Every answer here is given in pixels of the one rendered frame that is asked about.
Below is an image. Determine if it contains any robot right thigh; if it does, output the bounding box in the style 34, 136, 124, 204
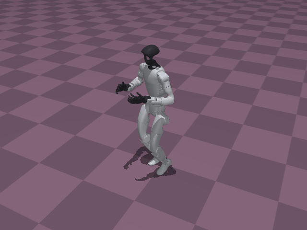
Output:
138, 103, 151, 143

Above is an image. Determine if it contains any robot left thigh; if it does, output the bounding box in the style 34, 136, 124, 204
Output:
150, 111, 169, 154

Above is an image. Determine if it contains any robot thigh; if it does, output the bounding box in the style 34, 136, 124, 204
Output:
138, 103, 151, 143
150, 111, 169, 154

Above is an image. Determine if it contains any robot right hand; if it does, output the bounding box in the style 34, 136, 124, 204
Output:
116, 82, 131, 94

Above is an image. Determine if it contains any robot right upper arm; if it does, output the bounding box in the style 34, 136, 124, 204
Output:
135, 63, 146, 86

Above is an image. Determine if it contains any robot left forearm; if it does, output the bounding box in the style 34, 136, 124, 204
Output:
147, 97, 174, 105

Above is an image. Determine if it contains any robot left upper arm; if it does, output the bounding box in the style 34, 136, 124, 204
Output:
157, 71, 175, 100

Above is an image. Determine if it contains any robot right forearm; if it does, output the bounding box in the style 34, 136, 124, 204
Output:
127, 78, 138, 91

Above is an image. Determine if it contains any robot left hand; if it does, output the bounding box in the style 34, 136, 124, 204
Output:
128, 92, 151, 104

